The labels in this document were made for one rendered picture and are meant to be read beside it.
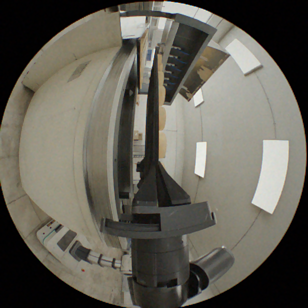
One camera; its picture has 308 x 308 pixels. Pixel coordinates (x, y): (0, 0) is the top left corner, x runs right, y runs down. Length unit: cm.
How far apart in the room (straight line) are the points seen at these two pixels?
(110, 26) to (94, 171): 50
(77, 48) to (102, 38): 13
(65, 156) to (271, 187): 222
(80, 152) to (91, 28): 48
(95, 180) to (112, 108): 14
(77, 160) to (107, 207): 11
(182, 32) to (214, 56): 19
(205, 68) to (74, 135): 65
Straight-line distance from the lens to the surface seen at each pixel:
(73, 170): 21
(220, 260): 15
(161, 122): 16
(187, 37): 57
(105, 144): 17
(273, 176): 203
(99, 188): 19
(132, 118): 49
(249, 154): 221
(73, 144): 21
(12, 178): 97
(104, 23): 49
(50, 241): 97
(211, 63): 61
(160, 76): 23
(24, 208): 105
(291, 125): 212
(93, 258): 104
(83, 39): 54
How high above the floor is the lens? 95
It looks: 6 degrees up
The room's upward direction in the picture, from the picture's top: 91 degrees clockwise
